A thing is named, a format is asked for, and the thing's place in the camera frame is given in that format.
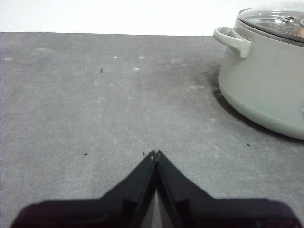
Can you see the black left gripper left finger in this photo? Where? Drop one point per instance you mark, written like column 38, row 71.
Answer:
column 95, row 213

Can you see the sage green electric pot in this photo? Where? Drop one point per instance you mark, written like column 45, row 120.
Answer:
column 261, row 90

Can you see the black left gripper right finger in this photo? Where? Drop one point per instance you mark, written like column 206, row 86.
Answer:
column 225, row 213

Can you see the glass lid with green knob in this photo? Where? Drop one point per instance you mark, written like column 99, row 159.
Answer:
column 273, row 19

